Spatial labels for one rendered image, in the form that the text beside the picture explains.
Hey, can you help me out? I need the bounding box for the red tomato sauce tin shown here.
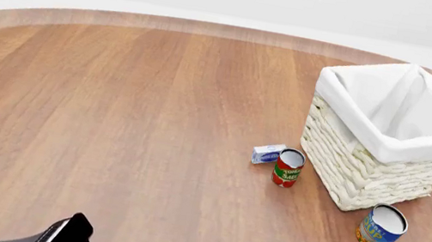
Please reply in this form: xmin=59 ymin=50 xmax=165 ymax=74
xmin=269 ymin=144 xmax=308 ymax=192

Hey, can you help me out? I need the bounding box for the small blue white box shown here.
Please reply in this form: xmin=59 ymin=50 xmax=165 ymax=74
xmin=250 ymin=138 xmax=289 ymax=170

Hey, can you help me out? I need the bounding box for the white wicker basket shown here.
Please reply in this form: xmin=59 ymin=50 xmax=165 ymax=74
xmin=289 ymin=47 xmax=432 ymax=227

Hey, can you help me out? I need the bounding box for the blue orange soup tin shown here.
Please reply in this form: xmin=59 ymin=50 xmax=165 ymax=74
xmin=353 ymin=199 xmax=413 ymax=242

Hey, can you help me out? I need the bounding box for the white cloth basket liner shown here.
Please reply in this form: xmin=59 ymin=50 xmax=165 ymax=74
xmin=305 ymin=48 xmax=432 ymax=172

